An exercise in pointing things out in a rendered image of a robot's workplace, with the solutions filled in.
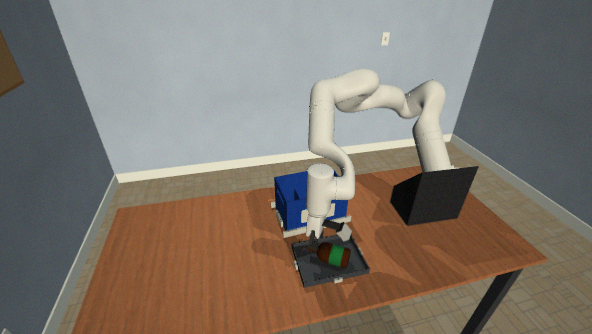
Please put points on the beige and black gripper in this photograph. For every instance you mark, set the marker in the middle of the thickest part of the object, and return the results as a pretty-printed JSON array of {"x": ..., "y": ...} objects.
[{"x": 314, "y": 229}]

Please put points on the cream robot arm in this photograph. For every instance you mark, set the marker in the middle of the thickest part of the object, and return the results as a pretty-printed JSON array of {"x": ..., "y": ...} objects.
[{"x": 356, "y": 91}]

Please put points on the blue plastic crate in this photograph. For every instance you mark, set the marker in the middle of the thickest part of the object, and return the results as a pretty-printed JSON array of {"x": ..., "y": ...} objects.
[{"x": 290, "y": 201}]

